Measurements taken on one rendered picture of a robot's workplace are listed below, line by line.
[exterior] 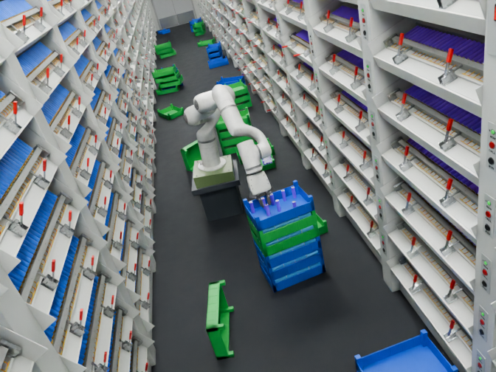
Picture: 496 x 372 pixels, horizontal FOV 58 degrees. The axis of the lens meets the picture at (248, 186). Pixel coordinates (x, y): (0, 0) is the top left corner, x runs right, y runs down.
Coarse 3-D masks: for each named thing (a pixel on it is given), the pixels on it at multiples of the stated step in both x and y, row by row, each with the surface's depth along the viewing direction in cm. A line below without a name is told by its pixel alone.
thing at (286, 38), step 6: (294, 30) 287; (300, 30) 287; (282, 36) 287; (288, 36) 287; (288, 42) 287; (288, 48) 284; (294, 48) 271; (300, 48) 265; (294, 54) 274; (306, 60) 247; (312, 66) 243
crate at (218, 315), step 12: (216, 288) 213; (216, 300) 206; (216, 312) 199; (228, 312) 225; (216, 324) 193; (228, 324) 218; (216, 336) 194; (228, 336) 212; (216, 348) 198; (228, 348) 205
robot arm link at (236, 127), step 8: (224, 112) 219; (232, 112) 218; (224, 120) 220; (232, 120) 217; (240, 120) 218; (232, 128) 217; (240, 128) 216; (248, 128) 217; (256, 128) 217; (240, 136) 222; (248, 136) 221; (256, 136) 218; (264, 136) 217; (264, 144) 215; (264, 152) 215
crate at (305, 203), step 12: (276, 192) 228; (288, 192) 231; (300, 192) 228; (288, 204) 225; (300, 204) 222; (312, 204) 214; (252, 216) 213; (264, 216) 220; (276, 216) 211; (288, 216) 213; (264, 228) 211
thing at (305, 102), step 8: (296, 96) 307; (304, 96) 289; (296, 104) 309; (304, 104) 291; (312, 104) 289; (304, 112) 290; (312, 112) 281; (312, 120) 273; (320, 120) 267; (320, 128) 260
